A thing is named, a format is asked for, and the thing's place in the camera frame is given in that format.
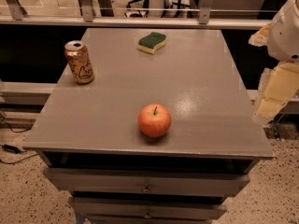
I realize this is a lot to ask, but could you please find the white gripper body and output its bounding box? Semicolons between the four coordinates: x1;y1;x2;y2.
267;0;299;63

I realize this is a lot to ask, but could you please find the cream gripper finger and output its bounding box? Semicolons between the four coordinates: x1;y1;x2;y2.
249;23;270;47
252;62;299;124

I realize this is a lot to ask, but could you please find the red apple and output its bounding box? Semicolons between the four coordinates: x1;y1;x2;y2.
138;104;171;138

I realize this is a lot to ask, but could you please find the green yellow sponge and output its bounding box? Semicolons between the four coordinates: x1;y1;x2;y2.
137;32;166;54

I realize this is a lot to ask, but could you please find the gold soda can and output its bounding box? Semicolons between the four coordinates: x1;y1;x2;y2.
64;40;94;84

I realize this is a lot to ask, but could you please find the grey drawer cabinet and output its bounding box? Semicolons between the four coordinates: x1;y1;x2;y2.
24;28;273;224

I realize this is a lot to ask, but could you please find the black floor cable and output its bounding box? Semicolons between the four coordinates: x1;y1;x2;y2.
0;109;39;165

